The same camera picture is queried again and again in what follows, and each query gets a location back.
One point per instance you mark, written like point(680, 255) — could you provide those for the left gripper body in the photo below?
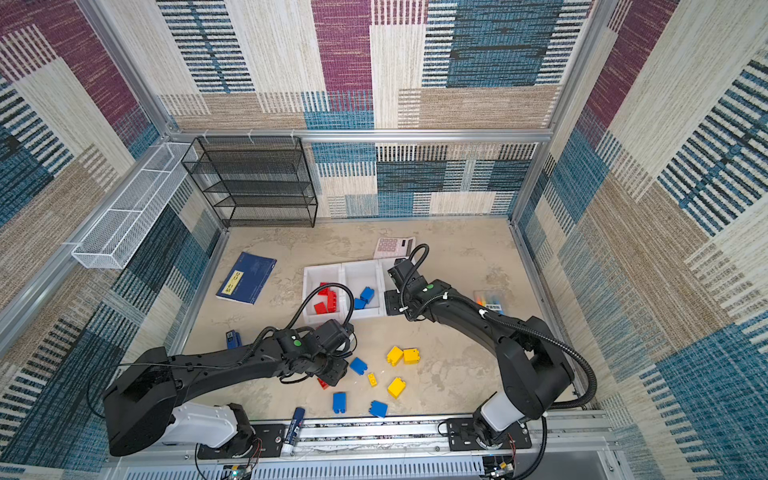
point(330, 368)

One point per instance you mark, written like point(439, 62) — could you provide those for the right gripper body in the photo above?
point(397, 302)

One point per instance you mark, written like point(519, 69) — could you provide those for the small blue lego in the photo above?
point(367, 294)

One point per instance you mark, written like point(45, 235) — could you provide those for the yellow lego stud brick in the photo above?
point(394, 356)

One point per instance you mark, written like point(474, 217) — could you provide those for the red lego long brick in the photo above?
point(329, 305)

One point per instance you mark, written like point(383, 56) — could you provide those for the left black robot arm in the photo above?
point(152, 400)

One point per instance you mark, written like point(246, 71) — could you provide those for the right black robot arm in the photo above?
point(538, 372)

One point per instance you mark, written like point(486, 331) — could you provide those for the blue lego centre brick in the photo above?
point(358, 366)

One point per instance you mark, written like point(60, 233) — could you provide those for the middle white plastic bin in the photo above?
point(365, 280)

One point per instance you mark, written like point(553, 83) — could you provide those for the pink calculator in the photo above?
point(394, 247)

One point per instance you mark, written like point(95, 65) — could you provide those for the left white plastic bin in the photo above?
point(313, 276)

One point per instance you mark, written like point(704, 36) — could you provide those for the yellow lego front brick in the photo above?
point(396, 387)

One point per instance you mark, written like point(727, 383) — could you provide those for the highlighter marker pack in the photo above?
point(490, 300)

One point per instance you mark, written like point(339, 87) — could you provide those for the blue glue stick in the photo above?
point(293, 431)

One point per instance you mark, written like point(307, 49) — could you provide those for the blue tape roll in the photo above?
point(233, 339)

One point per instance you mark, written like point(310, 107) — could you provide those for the blue book yellow label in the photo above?
point(246, 279)

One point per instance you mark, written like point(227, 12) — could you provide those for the black mesh shelf rack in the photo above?
point(254, 181)

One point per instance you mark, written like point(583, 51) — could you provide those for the white wire mesh basket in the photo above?
point(119, 232)

